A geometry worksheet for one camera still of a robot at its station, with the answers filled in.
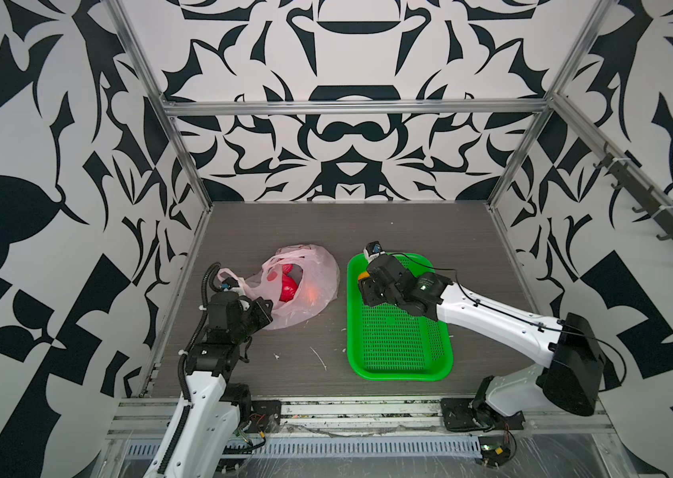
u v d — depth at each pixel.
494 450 0.71
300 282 0.89
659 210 0.59
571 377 0.40
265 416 0.73
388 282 0.60
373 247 0.71
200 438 0.46
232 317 0.61
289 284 0.89
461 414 0.73
